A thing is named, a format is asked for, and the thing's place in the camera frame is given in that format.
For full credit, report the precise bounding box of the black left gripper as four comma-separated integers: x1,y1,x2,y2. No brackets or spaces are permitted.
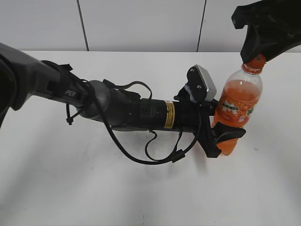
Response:
174,86,246,157

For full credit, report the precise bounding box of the orange bottle cap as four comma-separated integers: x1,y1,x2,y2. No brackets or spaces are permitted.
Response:
242,54,266,75

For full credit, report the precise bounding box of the orange Mirinda soda bottle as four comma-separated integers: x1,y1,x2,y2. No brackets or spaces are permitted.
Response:
211,68,262,156

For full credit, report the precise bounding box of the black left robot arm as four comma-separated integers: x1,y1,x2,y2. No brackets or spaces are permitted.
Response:
0,44,246,158

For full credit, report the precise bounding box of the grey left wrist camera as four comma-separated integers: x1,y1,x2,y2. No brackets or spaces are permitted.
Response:
184,65,217,103

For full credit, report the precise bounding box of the black camera cable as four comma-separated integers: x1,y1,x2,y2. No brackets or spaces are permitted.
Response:
65,81,203,165

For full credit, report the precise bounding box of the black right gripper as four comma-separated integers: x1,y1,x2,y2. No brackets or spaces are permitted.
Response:
231,0,301,64

